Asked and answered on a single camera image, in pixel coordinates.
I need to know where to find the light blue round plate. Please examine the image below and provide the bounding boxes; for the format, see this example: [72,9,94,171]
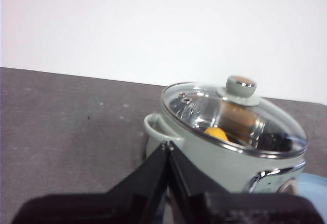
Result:
[297,173,327,224]

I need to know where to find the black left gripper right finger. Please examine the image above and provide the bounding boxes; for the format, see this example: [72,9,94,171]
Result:
[167,142,323,224]

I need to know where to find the yellow corn cob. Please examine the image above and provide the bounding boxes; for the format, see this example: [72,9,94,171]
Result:
[204,128,229,142]

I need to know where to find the glass lid with green knob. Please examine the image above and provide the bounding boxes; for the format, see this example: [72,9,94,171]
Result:
[160,74,309,158]

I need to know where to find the pale green electric steamer pot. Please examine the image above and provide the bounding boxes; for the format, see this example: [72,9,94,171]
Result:
[143,81,307,194]

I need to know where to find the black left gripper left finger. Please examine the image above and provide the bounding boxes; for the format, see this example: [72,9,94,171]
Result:
[11,141,170,224]

